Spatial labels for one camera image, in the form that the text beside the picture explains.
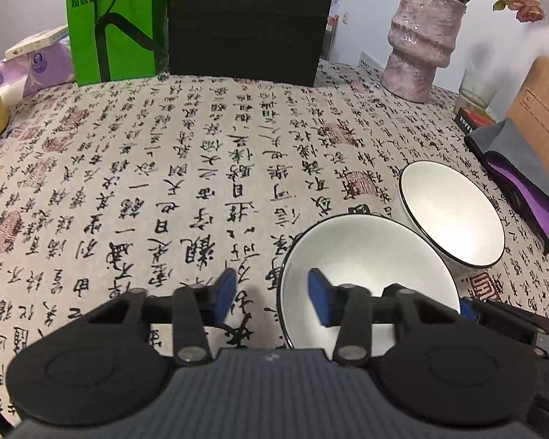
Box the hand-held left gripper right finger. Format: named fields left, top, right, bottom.
left=307, top=269, right=463, bottom=367

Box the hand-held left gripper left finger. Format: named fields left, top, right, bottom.
left=80, top=268, right=237, bottom=365

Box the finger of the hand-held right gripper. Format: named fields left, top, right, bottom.
left=460, top=297, right=549, bottom=337

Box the white bowl black rim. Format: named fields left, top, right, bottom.
left=276, top=216, right=461, bottom=349
left=397, top=160, right=507, bottom=281

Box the grey purple pouch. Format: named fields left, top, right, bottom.
left=464, top=118, right=549, bottom=254

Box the calligraphy print tablecloth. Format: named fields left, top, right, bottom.
left=0, top=57, right=549, bottom=421

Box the pink hard case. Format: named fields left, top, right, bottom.
left=505, top=55, right=549, bottom=184

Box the red black small box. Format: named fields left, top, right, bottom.
left=453, top=106, right=497, bottom=130

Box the clear drinking glass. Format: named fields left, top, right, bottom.
left=460, top=68, right=497, bottom=113

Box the black paper bag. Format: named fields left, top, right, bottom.
left=167, top=0, right=340, bottom=89

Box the pink textured vase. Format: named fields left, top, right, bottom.
left=381, top=0, right=467, bottom=104

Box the green paper bag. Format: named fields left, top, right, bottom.
left=65, top=0, right=170, bottom=87

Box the purple tissue pack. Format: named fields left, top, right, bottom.
left=0, top=37, right=76, bottom=101

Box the flat white box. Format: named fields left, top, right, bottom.
left=4, top=25, right=69, bottom=61

